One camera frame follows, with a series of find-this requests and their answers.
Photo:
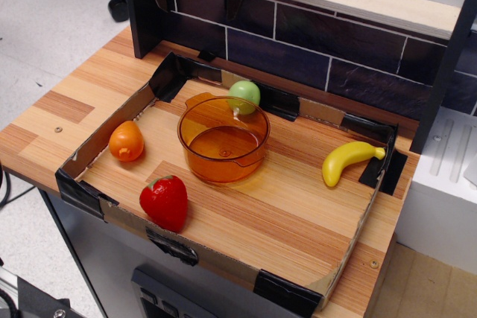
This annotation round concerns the orange toy carrot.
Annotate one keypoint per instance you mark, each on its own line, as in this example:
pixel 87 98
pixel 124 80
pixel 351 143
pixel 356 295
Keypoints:
pixel 126 143

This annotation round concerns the transparent orange plastic pot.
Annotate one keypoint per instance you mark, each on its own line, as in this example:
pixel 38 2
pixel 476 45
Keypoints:
pixel 224 138

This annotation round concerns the cardboard fence with black tape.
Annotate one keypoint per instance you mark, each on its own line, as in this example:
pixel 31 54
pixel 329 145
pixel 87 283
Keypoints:
pixel 279 243

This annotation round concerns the black caster wheel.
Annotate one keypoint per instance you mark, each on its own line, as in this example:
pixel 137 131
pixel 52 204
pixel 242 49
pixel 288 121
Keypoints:
pixel 118 10

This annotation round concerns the green toy pear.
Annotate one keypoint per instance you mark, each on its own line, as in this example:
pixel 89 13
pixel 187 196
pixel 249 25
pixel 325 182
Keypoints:
pixel 244 98

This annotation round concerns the dark brick-pattern backsplash panel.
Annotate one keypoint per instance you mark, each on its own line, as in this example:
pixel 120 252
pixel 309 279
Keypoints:
pixel 364 61

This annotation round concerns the red toy strawberry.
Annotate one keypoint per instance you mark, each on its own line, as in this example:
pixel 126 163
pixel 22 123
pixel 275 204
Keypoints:
pixel 165 201

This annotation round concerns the yellow toy banana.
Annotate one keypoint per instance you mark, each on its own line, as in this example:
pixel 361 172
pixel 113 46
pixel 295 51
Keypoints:
pixel 346 155

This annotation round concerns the white metal side shelf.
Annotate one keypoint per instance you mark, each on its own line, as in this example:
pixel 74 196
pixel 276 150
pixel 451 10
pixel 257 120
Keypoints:
pixel 448 152

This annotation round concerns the black left support post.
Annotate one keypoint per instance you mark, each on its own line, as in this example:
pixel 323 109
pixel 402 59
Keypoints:
pixel 145 18

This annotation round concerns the black support post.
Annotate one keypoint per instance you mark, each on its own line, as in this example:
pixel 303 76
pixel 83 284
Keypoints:
pixel 145 18
pixel 444 74

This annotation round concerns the black right support post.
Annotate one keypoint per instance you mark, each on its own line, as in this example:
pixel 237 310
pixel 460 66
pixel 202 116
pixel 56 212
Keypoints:
pixel 444 74

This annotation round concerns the black metal bracket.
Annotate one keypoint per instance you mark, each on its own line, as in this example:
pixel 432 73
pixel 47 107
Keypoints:
pixel 20 298

